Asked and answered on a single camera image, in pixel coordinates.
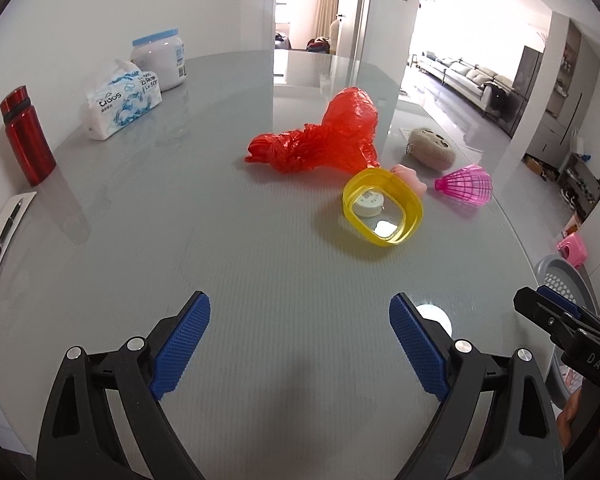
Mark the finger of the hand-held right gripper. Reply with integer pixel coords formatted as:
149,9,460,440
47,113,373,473
536,285,600,337
513,287,589,347

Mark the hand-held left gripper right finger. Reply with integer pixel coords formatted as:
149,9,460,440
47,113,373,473
389,292,565,480

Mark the grey perforated plastic basket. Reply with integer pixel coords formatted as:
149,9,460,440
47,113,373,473
532,255,600,406

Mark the white door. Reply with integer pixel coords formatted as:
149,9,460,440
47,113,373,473
352,0,376,58

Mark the yellow plastic container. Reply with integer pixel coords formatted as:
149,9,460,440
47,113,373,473
342,168,425,247

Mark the pink pig toy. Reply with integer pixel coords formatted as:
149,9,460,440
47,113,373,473
390,164,428,196

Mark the white jar with blue lid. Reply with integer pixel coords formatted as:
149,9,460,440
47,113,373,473
130,29,188,92

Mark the dark refrigerator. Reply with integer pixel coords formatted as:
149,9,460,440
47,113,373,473
510,45,548,136

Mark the small white round lid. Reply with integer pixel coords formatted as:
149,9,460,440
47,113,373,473
355,189,386,218

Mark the beige plush toy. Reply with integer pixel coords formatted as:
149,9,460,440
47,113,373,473
405,127,457,171

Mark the person's right hand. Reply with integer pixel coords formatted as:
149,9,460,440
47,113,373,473
555,385,600,454

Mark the shoe rack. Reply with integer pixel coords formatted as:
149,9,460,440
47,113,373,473
555,152,600,211

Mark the red metal bottle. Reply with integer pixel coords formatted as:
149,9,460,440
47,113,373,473
0,86,57,187

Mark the grey sofa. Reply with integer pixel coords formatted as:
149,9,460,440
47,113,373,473
420,50,516,106

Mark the black pen on paper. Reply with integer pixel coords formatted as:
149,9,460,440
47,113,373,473
0,191,37,285

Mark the cardboard box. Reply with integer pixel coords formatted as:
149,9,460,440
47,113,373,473
525,155,556,181

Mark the white blue tissue pack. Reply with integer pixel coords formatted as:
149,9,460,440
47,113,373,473
82,58,162,142

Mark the pink plastic stool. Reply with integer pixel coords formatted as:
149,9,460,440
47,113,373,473
556,232,588,266

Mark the red plastic bag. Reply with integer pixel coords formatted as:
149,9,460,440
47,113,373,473
245,86,382,175

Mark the tall grey cabinet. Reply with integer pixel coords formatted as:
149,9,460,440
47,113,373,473
525,20,600,161

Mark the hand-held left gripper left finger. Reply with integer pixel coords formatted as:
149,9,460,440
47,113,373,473
36,291,212,480

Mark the pink plastic shuttlecock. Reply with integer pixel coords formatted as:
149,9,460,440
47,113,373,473
434,163,493,207

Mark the beige curtain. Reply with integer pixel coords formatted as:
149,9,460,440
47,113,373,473
320,0,341,41

